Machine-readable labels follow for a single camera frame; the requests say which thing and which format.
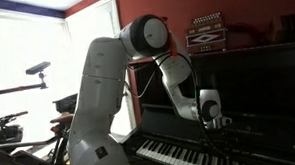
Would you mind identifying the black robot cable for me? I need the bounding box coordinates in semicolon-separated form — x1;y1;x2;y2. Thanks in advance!
124;48;233;161

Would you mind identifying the brown decorative wooden box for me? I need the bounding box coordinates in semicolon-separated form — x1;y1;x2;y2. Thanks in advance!
184;11;228;56

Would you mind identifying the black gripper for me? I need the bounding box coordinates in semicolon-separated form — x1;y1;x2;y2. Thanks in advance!
218;126;241;154

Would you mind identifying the black bicycle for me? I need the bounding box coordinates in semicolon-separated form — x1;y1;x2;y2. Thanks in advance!
0;108;77;165

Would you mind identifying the dark ribbed object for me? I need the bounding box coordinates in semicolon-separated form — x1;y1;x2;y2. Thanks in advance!
280;12;295;44

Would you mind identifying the black piano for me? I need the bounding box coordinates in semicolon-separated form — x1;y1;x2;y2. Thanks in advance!
127;40;295;165

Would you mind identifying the black bar camera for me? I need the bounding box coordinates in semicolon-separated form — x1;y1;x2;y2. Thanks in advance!
24;61;52;77

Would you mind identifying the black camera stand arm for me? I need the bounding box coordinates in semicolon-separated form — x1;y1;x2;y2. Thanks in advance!
0;72;50;97

